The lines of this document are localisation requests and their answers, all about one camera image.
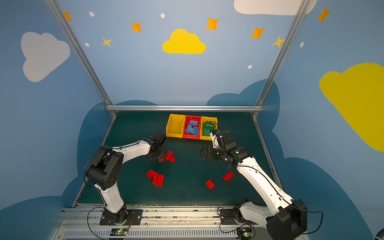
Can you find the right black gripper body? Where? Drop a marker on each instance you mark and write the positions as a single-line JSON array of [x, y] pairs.
[[208, 153]]

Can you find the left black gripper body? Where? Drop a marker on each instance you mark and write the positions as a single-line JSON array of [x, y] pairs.
[[156, 154]]

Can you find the red long brick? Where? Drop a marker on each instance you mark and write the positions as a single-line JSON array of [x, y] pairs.
[[169, 154]]

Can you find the red brick pair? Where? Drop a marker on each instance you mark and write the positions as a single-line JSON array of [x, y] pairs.
[[158, 179]]

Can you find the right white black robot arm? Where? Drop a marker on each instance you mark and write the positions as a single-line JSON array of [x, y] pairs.
[[283, 217]]

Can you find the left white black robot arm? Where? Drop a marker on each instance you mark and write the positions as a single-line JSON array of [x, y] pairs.
[[104, 170]]

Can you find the left yellow bin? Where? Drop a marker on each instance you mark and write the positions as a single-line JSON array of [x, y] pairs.
[[175, 126]]

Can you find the yellow bin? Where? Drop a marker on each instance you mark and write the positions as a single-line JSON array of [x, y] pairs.
[[175, 126], [203, 120]]

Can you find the red middle bin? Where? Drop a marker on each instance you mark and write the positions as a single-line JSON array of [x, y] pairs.
[[189, 118]]

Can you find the right yellow bin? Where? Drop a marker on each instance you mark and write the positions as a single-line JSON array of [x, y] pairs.
[[203, 120]]

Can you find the right controller board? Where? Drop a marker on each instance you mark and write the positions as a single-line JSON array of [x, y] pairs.
[[245, 233]]

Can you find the controller board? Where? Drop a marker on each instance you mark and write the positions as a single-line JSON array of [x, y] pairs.
[[119, 232], [245, 233]]

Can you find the left controller board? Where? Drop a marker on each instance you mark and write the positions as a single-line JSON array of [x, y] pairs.
[[119, 232]]

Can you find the aluminium back frame bar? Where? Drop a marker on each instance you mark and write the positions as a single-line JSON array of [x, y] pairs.
[[184, 108]]

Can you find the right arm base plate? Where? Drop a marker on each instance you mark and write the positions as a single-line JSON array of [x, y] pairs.
[[231, 217]]

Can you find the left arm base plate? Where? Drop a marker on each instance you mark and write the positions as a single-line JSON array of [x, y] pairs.
[[122, 218]]

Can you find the aluminium front rail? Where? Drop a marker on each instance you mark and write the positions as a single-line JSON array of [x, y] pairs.
[[158, 223]]

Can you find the aluminium left frame post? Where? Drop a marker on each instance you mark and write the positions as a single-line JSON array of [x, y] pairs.
[[57, 12]]

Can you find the aluminium frame post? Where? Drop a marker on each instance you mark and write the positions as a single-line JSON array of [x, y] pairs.
[[291, 34], [57, 12]]

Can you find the aluminium right frame post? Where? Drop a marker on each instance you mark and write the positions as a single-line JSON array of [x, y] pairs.
[[291, 34]]

